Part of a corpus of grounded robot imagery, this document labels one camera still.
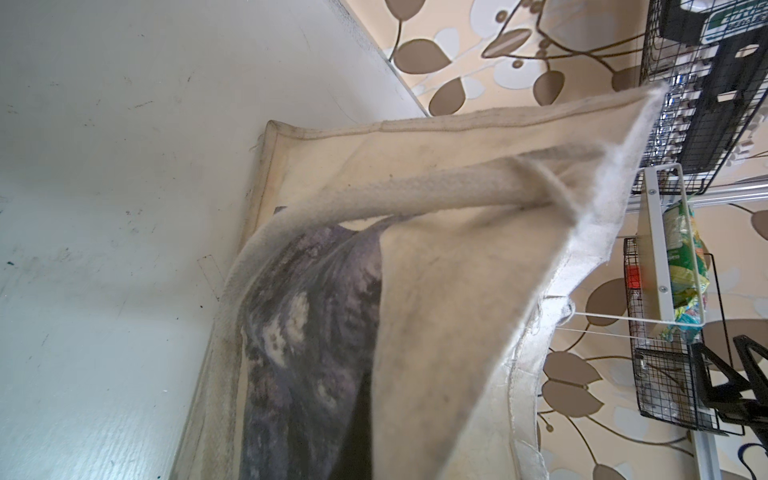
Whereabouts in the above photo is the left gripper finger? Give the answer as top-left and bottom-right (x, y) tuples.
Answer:
(690, 335), (767, 447)

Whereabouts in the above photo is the cream canvas grocery bag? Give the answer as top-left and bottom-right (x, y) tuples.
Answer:
(171, 85), (666, 479)

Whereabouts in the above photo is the green snack bag left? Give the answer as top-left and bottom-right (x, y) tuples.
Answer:
(659, 201), (710, 343)

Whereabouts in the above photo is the black tool in basket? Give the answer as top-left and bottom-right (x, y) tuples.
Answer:
(659, 1), (767, 174)

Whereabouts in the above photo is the black wire basket right wall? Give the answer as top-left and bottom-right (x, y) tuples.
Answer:
(623, 237), (745, 436)

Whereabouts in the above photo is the black wire basket wall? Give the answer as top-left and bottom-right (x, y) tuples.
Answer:
(623, 237), (745, 436)
(640, 1), (767, 195)

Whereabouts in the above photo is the white wire shelf rack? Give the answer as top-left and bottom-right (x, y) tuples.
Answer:
(576, 163), (706, 345)

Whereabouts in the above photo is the black wire basket back wall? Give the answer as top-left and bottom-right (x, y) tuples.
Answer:
(640, 1), (767, 195)

